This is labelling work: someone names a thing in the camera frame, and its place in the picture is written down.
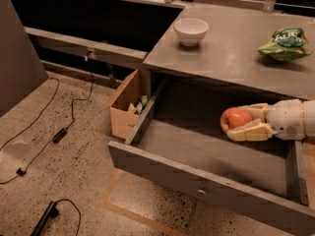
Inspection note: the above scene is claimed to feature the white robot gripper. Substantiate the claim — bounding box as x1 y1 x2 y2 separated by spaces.
227 99 315 142

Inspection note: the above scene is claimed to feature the red apple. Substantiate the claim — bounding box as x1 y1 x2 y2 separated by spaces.
220 107 252 133

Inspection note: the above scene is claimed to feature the grey open top drawer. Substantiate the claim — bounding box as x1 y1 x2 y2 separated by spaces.
108 79 315 236

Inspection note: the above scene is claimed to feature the round metal drawer knob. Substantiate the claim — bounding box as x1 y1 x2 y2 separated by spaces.
197 189 206 197

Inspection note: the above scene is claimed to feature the grey cabinet counter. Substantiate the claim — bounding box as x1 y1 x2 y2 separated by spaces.
144 4 315 100

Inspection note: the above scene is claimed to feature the green chip bag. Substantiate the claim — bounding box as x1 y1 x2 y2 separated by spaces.
257 28 312 62

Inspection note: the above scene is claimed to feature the white ceramic bowl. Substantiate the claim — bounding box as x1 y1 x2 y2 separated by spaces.
174 18 209 46

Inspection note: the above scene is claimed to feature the cardboard box with items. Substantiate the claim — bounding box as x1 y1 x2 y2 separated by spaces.
109 69 149 140

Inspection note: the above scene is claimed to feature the black power strip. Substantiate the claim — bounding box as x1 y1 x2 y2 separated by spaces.
31 201 59 236

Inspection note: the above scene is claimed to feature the grey metal rail shelf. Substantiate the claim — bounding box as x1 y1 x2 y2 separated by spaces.
25 27 148 70

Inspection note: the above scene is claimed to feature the black power strip cord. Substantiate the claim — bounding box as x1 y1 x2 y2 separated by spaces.
53 198 82 236

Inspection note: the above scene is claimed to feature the black power adapter cable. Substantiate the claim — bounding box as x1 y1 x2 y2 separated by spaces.
0 48 96 186

